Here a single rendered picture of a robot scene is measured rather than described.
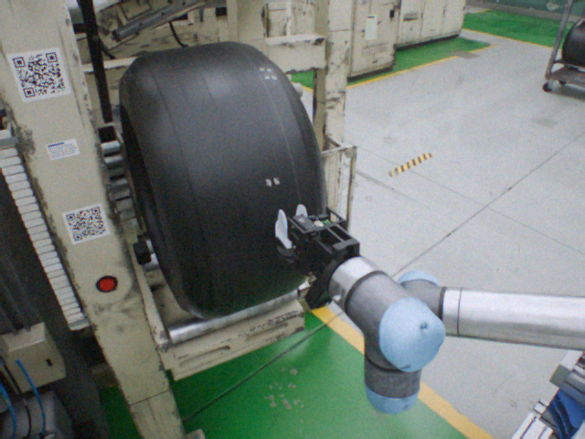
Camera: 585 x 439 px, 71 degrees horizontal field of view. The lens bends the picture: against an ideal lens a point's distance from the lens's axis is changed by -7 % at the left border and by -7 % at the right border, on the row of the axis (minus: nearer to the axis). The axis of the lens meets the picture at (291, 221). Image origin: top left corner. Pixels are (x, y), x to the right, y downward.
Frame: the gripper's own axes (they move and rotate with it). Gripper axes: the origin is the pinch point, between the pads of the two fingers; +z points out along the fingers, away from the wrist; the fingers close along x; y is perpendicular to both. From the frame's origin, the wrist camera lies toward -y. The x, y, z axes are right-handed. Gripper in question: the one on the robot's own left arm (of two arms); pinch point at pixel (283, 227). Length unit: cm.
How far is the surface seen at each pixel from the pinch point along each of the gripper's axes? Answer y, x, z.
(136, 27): 30, 10, 58
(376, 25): -14, -323, 390
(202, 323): -31.4, 13.6, 18.6
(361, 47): -38, -299, 387
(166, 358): -34.2, 24.0, 14.3
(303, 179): 6.7, -5.5, 2.4
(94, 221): -0.7, 30.0, 22.2
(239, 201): 5.9, 6.8, 2.2
